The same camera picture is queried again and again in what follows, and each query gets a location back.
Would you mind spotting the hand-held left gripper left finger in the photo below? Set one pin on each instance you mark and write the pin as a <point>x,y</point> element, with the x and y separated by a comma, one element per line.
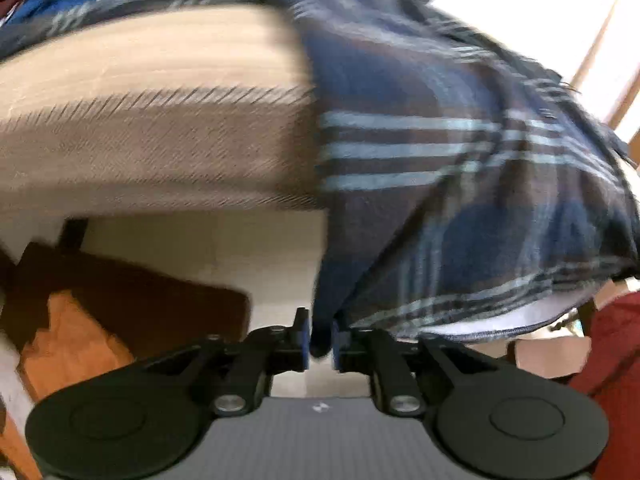
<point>303,342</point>

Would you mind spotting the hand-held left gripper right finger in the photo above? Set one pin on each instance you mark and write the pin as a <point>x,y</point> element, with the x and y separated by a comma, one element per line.
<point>336,347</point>

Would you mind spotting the dark blue plaid shirt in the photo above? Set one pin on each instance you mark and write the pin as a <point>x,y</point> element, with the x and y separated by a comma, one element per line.
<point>440,185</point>

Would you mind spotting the person's red jacket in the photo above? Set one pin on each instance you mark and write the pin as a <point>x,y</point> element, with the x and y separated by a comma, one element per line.
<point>615,385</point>

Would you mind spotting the wooden door frame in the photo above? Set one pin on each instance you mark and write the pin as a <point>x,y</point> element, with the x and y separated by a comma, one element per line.
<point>622,107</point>

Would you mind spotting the dark brown object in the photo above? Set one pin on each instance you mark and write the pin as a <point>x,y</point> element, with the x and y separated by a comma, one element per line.
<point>150,300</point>

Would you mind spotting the orange brown object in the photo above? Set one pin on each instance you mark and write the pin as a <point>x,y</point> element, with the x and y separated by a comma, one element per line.
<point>70,345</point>

